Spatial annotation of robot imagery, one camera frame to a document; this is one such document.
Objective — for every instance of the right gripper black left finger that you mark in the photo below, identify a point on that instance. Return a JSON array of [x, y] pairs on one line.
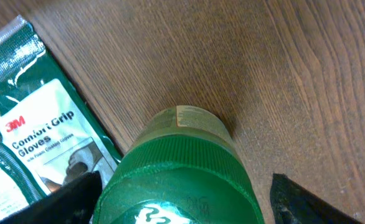
[[72, 204]]

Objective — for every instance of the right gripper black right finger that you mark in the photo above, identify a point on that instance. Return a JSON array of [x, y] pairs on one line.
[[291, 203]]

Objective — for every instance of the green white wipes packet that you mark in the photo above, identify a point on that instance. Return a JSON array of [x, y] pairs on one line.
[[48, 135]]

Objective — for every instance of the green lid small jar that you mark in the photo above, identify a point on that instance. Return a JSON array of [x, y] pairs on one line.
[[183, 168]]

